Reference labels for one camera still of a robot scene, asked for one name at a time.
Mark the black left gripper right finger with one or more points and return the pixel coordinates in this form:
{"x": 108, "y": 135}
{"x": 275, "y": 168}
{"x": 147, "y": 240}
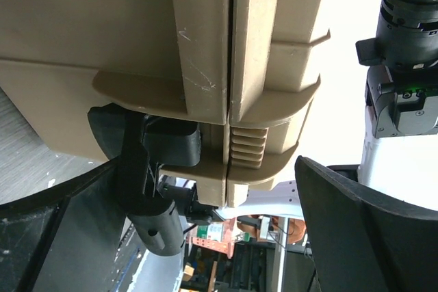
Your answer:
{"x": 362, "y": 239}

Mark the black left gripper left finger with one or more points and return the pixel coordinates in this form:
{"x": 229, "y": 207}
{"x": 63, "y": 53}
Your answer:
{"x": 69, "y": 237}

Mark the tan plastic tool case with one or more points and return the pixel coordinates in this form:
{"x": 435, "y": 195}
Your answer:
{"x": 217, "y": 91}

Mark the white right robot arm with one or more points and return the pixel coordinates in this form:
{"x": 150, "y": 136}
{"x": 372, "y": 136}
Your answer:
{"x": 340, "y": 81}

